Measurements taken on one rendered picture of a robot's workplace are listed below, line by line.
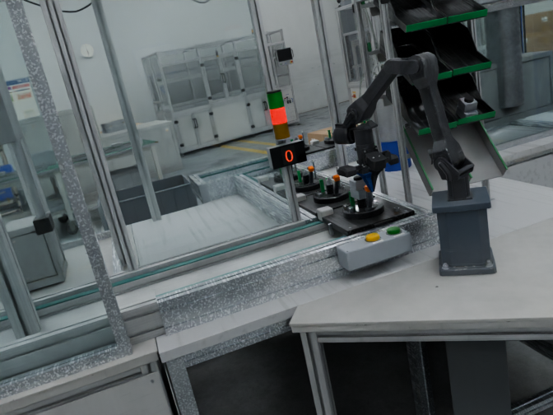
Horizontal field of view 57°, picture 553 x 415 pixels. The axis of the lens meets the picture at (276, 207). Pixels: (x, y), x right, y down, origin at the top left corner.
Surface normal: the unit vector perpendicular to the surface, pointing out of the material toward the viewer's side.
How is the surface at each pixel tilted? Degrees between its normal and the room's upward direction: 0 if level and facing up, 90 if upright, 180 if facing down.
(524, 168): 90
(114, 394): 90
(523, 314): 0
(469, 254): 90
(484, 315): 0
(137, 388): 90
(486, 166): 45
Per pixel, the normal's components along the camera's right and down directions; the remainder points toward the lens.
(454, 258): -0.28, 0.32
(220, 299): 0.32, 0.21
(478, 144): -0.04, -0.49
